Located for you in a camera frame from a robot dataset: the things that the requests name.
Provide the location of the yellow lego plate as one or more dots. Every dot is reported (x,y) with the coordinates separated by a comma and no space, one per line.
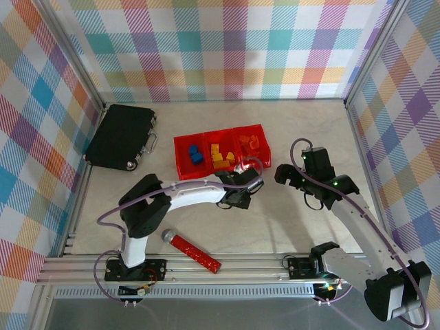
(221,165)

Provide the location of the yellow sloped lego brick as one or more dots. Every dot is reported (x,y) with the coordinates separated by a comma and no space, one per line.
(230,157)

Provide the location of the small orange lego brick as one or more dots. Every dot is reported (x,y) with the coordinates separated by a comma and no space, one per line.
(244,139)

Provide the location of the blue lego brick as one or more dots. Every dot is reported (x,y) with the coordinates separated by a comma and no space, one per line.
(193,150)
(197,158)

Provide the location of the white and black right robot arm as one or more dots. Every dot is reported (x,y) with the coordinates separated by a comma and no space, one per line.
(361,223)

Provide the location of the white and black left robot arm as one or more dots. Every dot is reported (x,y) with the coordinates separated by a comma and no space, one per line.
(192,197)

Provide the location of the red plastic bin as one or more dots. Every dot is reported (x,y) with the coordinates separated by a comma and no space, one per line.
(263,154)
(223,137)
(184,168)

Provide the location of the red glitter toy microphone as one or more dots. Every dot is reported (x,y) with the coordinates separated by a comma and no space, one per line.
(192,251)

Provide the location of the black hard case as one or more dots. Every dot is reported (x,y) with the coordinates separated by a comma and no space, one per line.
(120,137)

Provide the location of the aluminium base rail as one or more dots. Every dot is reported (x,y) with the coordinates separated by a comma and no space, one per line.
(247,271)

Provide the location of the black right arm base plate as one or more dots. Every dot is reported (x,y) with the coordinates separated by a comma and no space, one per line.
(299,268)

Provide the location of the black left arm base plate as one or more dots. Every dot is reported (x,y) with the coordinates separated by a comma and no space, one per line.
(156,269)

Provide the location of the aluminium frame post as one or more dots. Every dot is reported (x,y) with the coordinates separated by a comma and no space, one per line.
(74,55)
(374,55)

